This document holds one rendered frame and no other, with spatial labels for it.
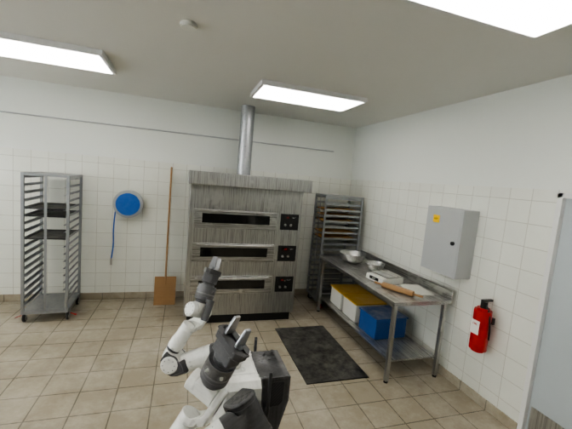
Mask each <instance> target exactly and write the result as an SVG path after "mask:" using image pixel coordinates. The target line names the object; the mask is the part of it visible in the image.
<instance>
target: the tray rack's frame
mask: <svg viewBox="0 0 572 429"><path fill-rule="evenodd" d="M24 175H36V176H44V236H43V294H41V295H38V296H37V297H36V298H35V299H34V300H33V301H32V302H31V303H30V304H29V305H28V306H27V307H26V308H25V307H24V303H25V299H24V296H25V292H24V288H25V285H24V282H25V277H24V274H25V270H24V266H25V262H24V259H25V255H24V252H25V247H24V244H25V240H24V236H25V233H24V229H25V225H24V221H25V217H24V213H25V210H24V206H25V201H24V198H25V193H24V190H25V186H24V183H25V178H24ZM48 177H60V178H67V180H66V291H65V293H50V294H46V293H47V196H48ZM77 177H83V175H82V174H62V173H50V172H20V315H26V319H27V315H30V314H46V313H62V312H65V313H67V312H69V317H70V316H71V314H70V311H71V307H72V305H73V304H74V302H75V301H76V300H77V298H78V302H79V301H80V296H81V295H80V293H78V292H75V293H73V294H72V296H71V297H70V299H69V300H68V296H69V295H70V293H69V241H70V189H71V178H77ZM63 296H65V298H62V297H63ZM64 302H65V305H62V304H63V303H64Z"/></svg>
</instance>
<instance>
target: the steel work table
mask: <svg viewBox="0 0 572 429"><path fill-rule="evenodd" d="M360 252H363V253H365V254H366V256H365V259H364V260H363V261H362V262H360V263H357V264H351V263H348V262H346V261H344V260H342V259H341V257H340V256H336V255H319V258H320V259H321V260H322V265H321V273H320V281H319V290H318V298H317V312H320V306H321V300H322V301H324V302H325V303H326V304H327V305H328V306H329V307H330V308H331V309H332V310H333V311H334V312H335V313H336V314H337V315H338V316H340V317H341V318H342V319H343V320H344V321H345V322H346V323H347V324H348V325H349V326H350V327H351V328H352V329H353V330H355V331H356V332H357V333H358V334H359V335H360V336H361V337H362V338H363V339H364V340H365V341H366V342H367V343H368V344H370V345H371V346H372V347H373V348H374V349H375V350H376V351H377V352H378V353H379V354H380V355H381V356H382V357H383V358H384V359H385V360H386V362H385V369H384V376H383V382H384V383H386V384H387V382H388V380H389V374H390V367H391V362H399V361H408V360H416V359H424V358H434V359H433V366H432V377H437V374H438V363H439V357H440V352H441V345H442V339H443V328H444V322H445V316H446V310H447V305H448V304H452V300H453V294H454V291H452V290H449V289H446V288H445V287H443V286H440V285H438V284H436V283H433V282H431V281H429V280H427V279H425V278H423V277H420V276H418V275H415V274H414V273H412V272H409V271H406V270H404V269H403V268H401V267H398V266H395V265H393V264H391V263H389V262H387V261H385V260H382V259H380V258H378V257H376V256H373V255H371V254H369V253H367V252H364V251H362V250H361V251H360ZM366 260H375V261H379V262H382V263H384V264H385V266H384V268H383V269H382V271H385V270H388V271H389V272H393V273H395V274H397V275H399V276H401V277H402V278H403V283H402V284H415V285H420V286H421V287H423V288H424V289H426V290H428V291H429V292H431V293H432V294H434V295H435V296H430V295H423V296H424V297H423V298H420V297H418V296H415V295H414V297H411V296H408V295H404V294H401V293H398V292H395V291H392V290H390V289H385V288H382V287H381V285H379V284H377V283H374V281H373V280H370V279H368V278H366V274H367V272H372V271H371V270H370V269H368V268H367V267H366V265H365V261H366ZM325 262H327V263H328V264H330V265H331V266H332V267H334V268H335V269H337V270H339V271H340V272H342V273H344V274H345V275H347V276H348V277H349V278H351V279H352V280H354V281H355V284H361V285H362V286H364V287H365V288H366V289H368V290H370V291H371V292H373V293H374V294H376V295H378V296H379V297H380V298H381V299H383V300H385V301H387V302H388V303H390V304H391V305H392V315H391V322H390V329H389V336H388V339H384V340H374V339H372V338H371V337H370V336H369V335H367V334H366V333H365V332H364V331H363V330H362V329H360V328H359V327H358V324H359V323H354V322H353V321H352V320H351V319H350V318H349V317H348V316H347V315H346V314H345V313H343V312H342V310H340V309H339V308H338V307H337V306H335V305H334V304H333V303H332V302H331V301H330V297H322V288H323V273H324V264H325ZM427 305H441V312H440V318H439V324H438V335H437V341H436V347H435V353H434V355H433V354H432V353H430V352H429V351H428V350H427V349H426V348H424V347H423V346H421V345H420V344H418V343H417V342H416V341H414V340H413V339H411V338H410V337H409V336H407V335H406V334H405V336H404V337H402V338H394V334H395V327H396V320H397V314H398V307H399V306H427Z"/></svg>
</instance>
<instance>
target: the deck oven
mask: <svg viewBox="0 0 572 429"><path fill-rule="evenodd" d="M188 183H189V184H190V188H189V203H188V219H187V235H186V265H185V281H184V312H183V316H184V317H186V320H189V319H191V318H193V317H188V316H187V315H186V314H185V307H186V304H187V303H188V302H190V301H196V299H195V297H194V295H195V293H196V291H197V286H198V284H199V283H203V280H202V278H203V274H204V272H203V271H204V268H205V267H208V268H209V264H210V262H211V260H212V259H213V257H214V256H216V257H218V258H220V259H221V263H220V270H219V271H218V272H221V275H220V277H219V279H218V282H217V284H216V285H214V287H215V288H216V291H215V294H214V298H213V301H214V305H213V308H212V313H211V316H210V317H209V320H208V322H206V323H223V322H231V320H232V319H233V317H234V316H238V315H240V317H241V318H240V320H239V322H241V321H258V320H276V319H289V313H290V312H292V311H293V304H294V295H295V278H296V268H297V259H298V250H299V241H300V223H301V213H302V204H303V195H304V192H308V193H312V180H293V179H284V178H274V177H264V176H254V175H245V174H226V173H216V172H207V171H197V170H188Z"/></svg>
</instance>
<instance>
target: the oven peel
mask: <svg viewBox="0 0 572 429"><path fill-rule="evenodd" d="M172 172H173V167H170V183H169V213H168V230H167V245H166V261H165V277H155V283H154V298H153V305H154V306H155V305H174V303H175V287H176V277H167V265H168V250H169V219H170V204H171V187H172Z"/></svg>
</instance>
